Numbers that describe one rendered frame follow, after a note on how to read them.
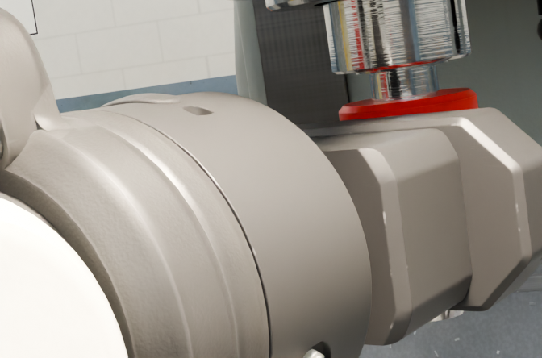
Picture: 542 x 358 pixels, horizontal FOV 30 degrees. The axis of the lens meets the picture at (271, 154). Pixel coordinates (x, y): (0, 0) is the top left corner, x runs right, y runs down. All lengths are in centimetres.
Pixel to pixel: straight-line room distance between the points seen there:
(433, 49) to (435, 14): 1
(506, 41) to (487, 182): 44
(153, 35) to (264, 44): 414
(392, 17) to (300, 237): 13
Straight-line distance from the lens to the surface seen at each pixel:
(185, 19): 482
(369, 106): 33
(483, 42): 72
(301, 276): 21
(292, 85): 73
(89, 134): 20
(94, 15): 499
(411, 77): 34
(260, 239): 20
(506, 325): 72
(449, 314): 35
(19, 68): 20
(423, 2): 33
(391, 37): 32
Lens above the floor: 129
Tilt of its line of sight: 6 degrees down
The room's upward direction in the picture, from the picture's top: 8 degrees counter-clockwise
